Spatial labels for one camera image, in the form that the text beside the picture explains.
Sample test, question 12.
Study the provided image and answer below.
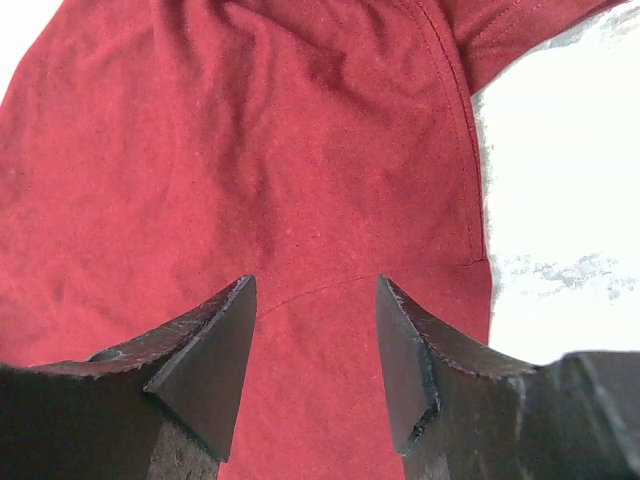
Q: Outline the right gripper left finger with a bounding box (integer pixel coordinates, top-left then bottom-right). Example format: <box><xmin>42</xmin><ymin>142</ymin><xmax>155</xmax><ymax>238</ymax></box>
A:
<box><xmin>1</xmin><ymin>275</ymin><xmax>257</xmax><ymax>479</ymax></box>

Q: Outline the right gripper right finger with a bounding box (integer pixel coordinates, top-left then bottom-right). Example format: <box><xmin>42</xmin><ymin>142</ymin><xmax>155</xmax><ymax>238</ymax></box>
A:
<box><xmin>376</xmin><ymin>277</ymin><xmax>639</xmax><ymax>479</ymax></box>

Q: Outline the dark maroon t shirt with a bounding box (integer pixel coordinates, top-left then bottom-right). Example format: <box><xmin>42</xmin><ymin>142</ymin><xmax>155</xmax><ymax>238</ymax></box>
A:
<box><xmin>1</xmin><ymin>0</ymin><xmax>607</xmax><ymax>479</ymax></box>

